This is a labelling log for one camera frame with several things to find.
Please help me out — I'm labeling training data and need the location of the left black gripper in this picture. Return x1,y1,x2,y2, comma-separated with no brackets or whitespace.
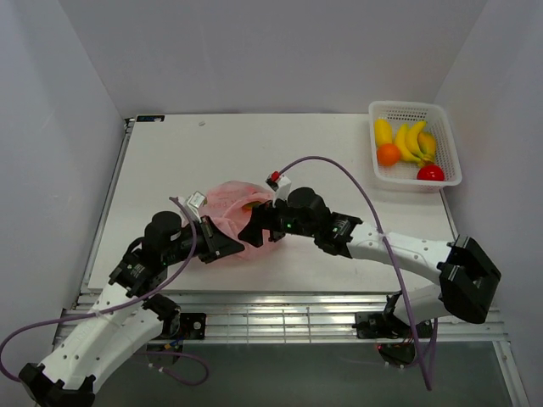
163,215,244,266

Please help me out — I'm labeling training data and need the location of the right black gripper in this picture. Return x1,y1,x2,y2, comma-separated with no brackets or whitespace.
238,193,316,248

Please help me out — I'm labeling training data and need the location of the pink plastic bag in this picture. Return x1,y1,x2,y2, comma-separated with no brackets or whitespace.
199,181,273,242

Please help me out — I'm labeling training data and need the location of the orange fake orange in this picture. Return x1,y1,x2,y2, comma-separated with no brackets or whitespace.
377,143,401,167

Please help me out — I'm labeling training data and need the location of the yellow fake banana bunch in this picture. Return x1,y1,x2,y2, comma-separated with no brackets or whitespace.
394,120,434,167

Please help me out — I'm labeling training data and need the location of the red orange fake fruit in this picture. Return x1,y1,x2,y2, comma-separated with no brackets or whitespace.
417,164,445,181

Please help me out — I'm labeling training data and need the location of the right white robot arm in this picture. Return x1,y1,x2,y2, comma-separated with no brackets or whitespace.
238,187,501,337

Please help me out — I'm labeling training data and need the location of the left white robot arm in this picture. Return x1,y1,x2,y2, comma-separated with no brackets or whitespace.
19,211,244,406

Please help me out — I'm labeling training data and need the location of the yellow fake fruit in bag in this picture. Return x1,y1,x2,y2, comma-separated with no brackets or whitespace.
242,201,261,211

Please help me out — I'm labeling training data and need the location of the yellow green fake mango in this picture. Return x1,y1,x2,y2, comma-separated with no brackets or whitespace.
417,131,437,162

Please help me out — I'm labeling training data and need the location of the white plastic basket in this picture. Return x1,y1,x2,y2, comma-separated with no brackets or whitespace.
368,101,462,192

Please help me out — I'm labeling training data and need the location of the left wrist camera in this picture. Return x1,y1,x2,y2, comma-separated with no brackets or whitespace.
169,191,207,223

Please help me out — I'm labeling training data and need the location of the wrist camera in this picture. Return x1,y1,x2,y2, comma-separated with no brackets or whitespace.
266,171,291,204
169,191,207,223

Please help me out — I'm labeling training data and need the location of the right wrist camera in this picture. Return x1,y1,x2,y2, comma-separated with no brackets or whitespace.
266,171,291,204

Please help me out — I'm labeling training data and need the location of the aluminium frame rail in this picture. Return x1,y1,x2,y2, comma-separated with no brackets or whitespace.
53,292,531,407

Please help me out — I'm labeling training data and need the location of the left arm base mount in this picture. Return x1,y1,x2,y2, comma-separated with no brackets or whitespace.
143,294,207,365

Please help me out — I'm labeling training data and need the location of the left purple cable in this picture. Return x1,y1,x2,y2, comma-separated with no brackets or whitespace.
0,195,211,387

